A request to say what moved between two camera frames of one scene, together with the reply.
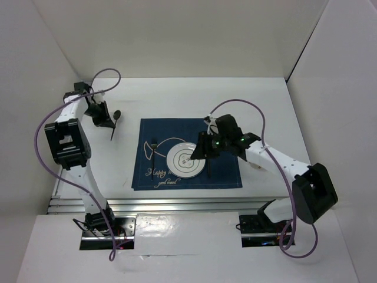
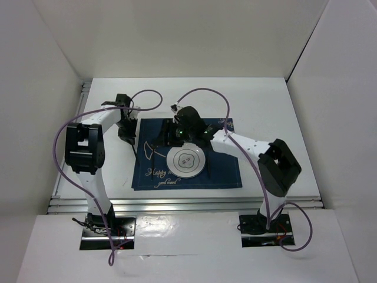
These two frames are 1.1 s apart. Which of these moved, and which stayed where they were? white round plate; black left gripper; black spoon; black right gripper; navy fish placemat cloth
Moved: black spoon; black left gripper; black right gripper
Stayed: navy fish placemat cloth; white round plate
